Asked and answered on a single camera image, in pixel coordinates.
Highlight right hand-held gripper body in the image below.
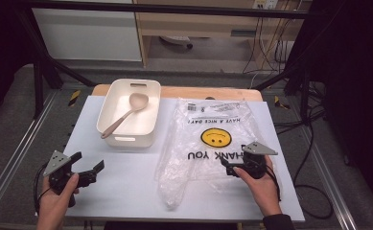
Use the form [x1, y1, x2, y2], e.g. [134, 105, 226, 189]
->
[237, 141, 279, 180]

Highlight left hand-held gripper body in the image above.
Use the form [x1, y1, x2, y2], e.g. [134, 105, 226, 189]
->
[42, 149, 98, 196]

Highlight clear smiley plastic bag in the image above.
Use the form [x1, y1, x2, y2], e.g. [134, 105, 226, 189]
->
[153, 97, 272, 211]

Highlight white plastic bin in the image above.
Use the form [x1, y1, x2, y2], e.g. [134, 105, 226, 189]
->
[96, 78, 162, 149]

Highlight beige spoon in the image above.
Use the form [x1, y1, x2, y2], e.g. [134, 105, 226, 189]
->
[100, 92, 151, 140]

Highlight person's left hand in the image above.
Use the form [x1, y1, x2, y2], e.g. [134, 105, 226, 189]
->
[36, 172, 80, 222]

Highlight person's right hand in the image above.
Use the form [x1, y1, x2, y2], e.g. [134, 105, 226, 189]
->
[232, 155, 283, 218]

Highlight white table board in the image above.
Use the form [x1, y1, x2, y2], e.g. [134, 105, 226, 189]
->
[35, 95, 307, 223]

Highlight yellow black tape strip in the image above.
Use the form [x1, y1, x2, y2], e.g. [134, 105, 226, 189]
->
[273, 95, 291, 111]
[67, 89, 82, 108]

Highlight wooden table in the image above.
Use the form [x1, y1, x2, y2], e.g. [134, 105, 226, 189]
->
[91, 83, 265, 104]

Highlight white cabinet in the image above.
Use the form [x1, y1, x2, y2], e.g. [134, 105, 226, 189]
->
[31, 0, 143, 63]

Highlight black curtain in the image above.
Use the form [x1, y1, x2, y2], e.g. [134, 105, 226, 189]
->
[0, 0, 38, 129]
[289, 0, 373, 219]

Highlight wooden desk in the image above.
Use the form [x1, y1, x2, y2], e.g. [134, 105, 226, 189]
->
[132, 0, 314, 69]

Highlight white power strip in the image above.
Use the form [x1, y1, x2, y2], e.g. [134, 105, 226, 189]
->
[252, 0, 280, 11]

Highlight left hand-held gripper cable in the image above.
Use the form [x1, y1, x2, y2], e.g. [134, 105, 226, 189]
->
[33, 162, 53, 216]

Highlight hand-held gripper cable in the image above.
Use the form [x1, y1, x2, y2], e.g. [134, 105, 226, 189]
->
[33, 162, 53, 216]
[265, 166, 283, 203]

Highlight right hand-held gripper cable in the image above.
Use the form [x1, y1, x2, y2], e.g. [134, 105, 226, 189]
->
[265, 166, 283, 203]

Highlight aluminium floor rail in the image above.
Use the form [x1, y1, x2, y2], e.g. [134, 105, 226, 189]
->
[0, 90, 59, 222]
[301, 126, 360, 230]

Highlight black floor cable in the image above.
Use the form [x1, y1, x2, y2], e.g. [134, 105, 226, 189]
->
[292, 122, 335, 222]

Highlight hanging desk cables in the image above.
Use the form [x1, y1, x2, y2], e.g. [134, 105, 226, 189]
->
[242, 12, 301, 75]

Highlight black metal frame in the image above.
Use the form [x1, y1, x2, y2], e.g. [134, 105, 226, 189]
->
[14, 0, 327, 123]

